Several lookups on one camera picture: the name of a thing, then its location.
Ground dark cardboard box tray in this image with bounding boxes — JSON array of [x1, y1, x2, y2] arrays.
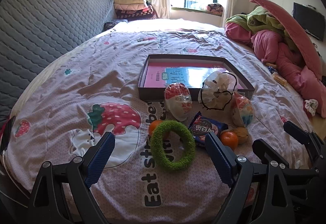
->
[[138, 54, 255, 102]]

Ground grey quilted headboard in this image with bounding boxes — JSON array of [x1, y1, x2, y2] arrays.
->
[[0, 0, 114, 123]]

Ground pink quilt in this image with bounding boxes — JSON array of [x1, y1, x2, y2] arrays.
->
[[224, 22, 326, 118]]

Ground green fuzzy ring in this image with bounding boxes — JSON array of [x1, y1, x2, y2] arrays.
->
[[150, 120, 196, 173]]

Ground red bun packet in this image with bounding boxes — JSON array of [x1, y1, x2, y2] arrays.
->
[[164, 83, 192, 121]]

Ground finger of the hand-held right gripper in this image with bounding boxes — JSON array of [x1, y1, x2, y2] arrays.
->
[[252, 138, 320, 178], [283, 120, 326, 161]]

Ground blue bun packet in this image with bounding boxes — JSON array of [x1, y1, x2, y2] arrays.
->
[[230, 91, 254, 128]]

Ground blue cookie packet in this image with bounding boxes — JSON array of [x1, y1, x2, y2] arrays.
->
[[188, 111, 229, 148]]

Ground dark patterned folded blanket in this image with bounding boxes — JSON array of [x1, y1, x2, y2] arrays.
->
[[116, 9, 156, 21]]

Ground sheer white drawstring bag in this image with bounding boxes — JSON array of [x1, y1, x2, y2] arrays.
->
[[198, 71, 238, 110]]

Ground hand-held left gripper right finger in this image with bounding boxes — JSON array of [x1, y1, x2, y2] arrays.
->
[[204, 134, 296, 224]]

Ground tangerine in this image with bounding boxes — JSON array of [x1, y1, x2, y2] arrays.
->
[[219, 131, 239, 151], [148, 120, 169, 138]]

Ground pink quilted cushion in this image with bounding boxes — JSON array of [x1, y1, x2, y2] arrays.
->
[[250, 0, 323, 79]]

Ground dark blue pillow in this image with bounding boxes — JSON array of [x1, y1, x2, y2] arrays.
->
[[104, 20, 128, 32]]

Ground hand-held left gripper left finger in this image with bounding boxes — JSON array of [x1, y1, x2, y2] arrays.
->
[[28, 132, 116, 224]]

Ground pink book with blue label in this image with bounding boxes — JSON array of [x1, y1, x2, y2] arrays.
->
[[144, 61, 230, 89]]

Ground brown walnut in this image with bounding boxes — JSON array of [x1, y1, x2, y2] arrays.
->
[[233, 127, 249, 143]]

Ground floral cushion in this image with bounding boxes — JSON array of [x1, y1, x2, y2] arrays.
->
[[207, 3, 224, 14]]

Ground green blanket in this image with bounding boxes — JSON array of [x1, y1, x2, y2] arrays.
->
[[225, 6, 298, 51]]

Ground cream folded blanket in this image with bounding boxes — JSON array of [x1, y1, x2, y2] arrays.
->
[[114, 0, 148, 5]]

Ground pink folded blanket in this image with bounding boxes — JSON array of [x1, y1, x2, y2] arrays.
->
[[114, 3, 150, 11]]

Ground black television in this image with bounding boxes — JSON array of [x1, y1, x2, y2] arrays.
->
[[293, 2, 326, 41]]

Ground white scrunchie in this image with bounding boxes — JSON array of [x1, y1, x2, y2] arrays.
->
[[304, 99, 319, 116]]

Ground yellow snack packet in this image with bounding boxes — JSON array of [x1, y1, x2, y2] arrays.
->
[[272, 72, 288, 86]]

